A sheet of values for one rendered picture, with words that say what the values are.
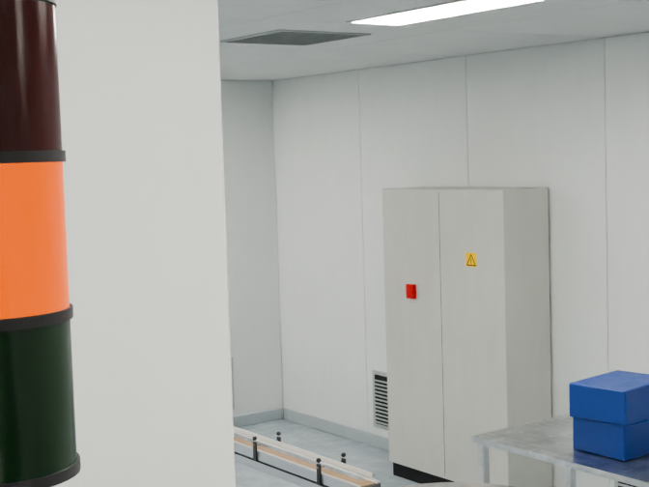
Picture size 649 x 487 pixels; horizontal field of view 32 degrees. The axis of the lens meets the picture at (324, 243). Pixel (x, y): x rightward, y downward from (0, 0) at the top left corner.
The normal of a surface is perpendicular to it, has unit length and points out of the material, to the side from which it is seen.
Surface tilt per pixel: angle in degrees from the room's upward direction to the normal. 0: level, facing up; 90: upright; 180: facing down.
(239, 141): 90
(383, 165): 90
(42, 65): 90
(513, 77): 90
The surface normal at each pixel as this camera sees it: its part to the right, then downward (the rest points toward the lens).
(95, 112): 0.58, 0.04
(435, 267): -0.81, 0.07
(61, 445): 0.92, 0.00
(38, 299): 0.76, 0.03
